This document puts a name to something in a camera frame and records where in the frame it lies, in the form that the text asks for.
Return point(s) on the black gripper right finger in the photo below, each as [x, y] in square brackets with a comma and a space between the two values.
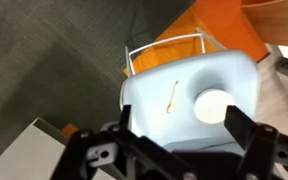
[260, 146]

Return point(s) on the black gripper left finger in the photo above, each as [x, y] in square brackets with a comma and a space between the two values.
[124, 146]

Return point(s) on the blue chair with metal legs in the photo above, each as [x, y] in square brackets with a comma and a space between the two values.
[157, 93]

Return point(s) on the thin orange stick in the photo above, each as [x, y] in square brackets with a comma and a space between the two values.
[172, 98]

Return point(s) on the dark grey carpet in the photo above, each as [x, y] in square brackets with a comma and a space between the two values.
[50, 50]

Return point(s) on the orange floor mat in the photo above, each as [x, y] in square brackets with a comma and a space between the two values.
[217, 20]

